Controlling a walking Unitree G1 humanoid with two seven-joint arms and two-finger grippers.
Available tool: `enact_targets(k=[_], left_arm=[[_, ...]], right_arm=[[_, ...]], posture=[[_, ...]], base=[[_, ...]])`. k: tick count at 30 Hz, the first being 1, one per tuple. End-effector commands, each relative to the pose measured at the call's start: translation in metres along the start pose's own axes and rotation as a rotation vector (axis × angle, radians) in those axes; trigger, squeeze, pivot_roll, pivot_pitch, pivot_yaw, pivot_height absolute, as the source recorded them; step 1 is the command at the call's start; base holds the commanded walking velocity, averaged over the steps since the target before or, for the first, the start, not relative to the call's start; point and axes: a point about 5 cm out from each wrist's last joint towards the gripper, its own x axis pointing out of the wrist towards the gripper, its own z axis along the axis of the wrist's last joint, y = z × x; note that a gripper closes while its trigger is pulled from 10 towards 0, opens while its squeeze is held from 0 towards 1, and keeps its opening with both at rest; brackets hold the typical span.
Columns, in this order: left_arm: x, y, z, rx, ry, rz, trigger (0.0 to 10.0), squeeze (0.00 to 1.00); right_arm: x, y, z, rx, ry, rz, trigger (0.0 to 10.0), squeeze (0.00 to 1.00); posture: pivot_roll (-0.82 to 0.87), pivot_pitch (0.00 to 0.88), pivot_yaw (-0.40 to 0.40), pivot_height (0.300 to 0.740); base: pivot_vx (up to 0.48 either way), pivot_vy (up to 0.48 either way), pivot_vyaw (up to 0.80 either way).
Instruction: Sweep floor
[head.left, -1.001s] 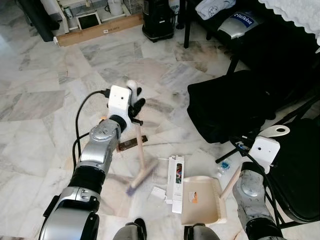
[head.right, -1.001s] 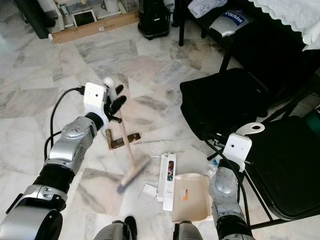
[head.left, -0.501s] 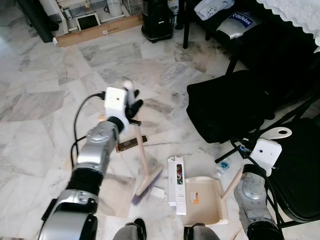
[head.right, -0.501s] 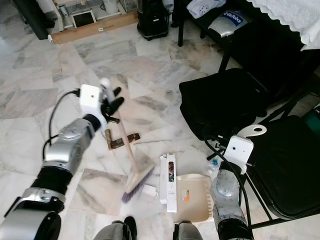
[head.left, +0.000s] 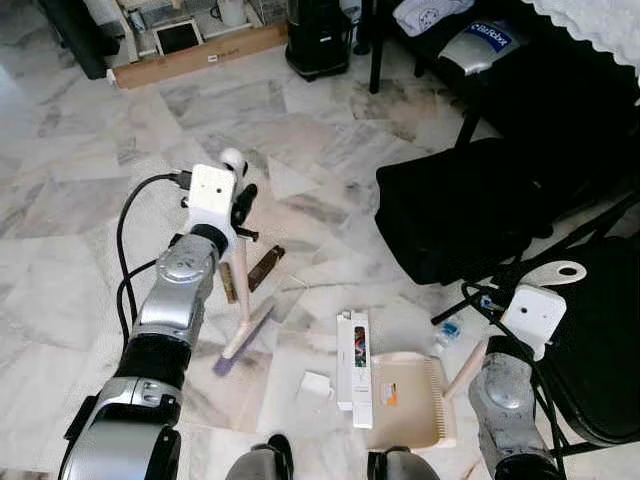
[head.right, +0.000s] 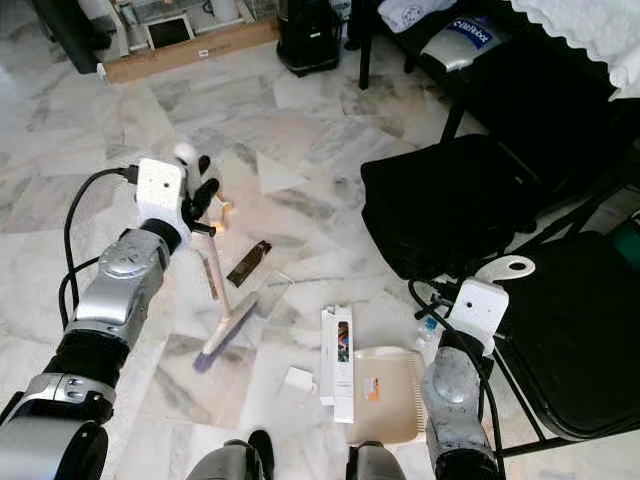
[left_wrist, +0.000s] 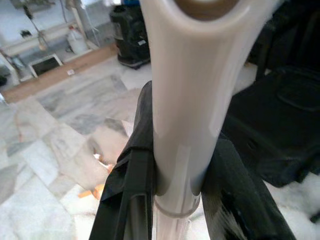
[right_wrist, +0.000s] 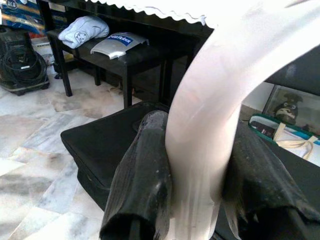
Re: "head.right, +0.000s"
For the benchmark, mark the beige broom with purple bristles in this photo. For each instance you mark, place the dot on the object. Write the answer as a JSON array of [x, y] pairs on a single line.
[[228, 325]]

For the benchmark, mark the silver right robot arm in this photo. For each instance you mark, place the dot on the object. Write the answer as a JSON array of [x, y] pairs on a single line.
[[455, 400]]

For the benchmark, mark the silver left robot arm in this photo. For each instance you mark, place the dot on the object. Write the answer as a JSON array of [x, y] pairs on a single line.
[[120, 285]]

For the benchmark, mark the brown snack wrapper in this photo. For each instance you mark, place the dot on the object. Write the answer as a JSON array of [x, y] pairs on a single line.
[[250, 263]]

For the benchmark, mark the long brown cardboard box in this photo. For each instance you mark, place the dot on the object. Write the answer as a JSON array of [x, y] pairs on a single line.
[[190, 52]]

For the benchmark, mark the black round appliance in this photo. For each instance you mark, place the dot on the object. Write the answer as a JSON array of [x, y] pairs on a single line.
[[308, 38]]

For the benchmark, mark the long white printed carton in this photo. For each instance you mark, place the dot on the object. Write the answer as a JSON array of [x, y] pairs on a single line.
[[331, 365]]

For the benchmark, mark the black case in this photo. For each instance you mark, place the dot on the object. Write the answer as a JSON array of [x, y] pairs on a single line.
[[70, 30]]

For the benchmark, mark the black fabric bag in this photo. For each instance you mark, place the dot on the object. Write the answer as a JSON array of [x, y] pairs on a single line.
[[440, 205]]

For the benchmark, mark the robot left leg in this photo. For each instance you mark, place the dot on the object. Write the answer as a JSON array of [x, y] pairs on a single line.
[[235, 460]]

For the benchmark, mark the robot leg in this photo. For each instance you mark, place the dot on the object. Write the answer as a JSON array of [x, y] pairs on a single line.
[[380, 462], [235, 460]]

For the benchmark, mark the clear plastic bottle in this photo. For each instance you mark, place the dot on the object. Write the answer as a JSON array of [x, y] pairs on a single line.
[[430, 330]]

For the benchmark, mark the white printed cloth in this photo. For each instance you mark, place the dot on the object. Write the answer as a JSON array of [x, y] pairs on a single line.
[[415, 13]]

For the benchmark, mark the silver bag with blue label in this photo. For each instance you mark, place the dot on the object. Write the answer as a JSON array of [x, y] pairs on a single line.
[[465, 42]]

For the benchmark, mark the robot right leg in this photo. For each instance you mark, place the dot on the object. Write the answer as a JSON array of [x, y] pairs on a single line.
[[380, 462]]

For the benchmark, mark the black folding chair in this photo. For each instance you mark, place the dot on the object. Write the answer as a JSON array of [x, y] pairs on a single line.
[[570, 330]]

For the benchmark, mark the white lace tablecloth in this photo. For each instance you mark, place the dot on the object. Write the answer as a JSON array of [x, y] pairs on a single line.
[[580, 35]]

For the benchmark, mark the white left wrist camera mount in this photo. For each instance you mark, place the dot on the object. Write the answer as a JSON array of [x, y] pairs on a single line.
[[160, 192]]

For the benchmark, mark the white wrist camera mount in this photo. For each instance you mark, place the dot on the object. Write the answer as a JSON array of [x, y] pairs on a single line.
[[160, 192], [480, 312]]

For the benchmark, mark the tablet with white frame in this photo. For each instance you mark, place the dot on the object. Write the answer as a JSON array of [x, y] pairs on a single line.
[[168, 32]]

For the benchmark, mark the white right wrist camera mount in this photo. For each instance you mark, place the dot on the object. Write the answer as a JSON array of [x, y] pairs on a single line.
[[480, 312]]

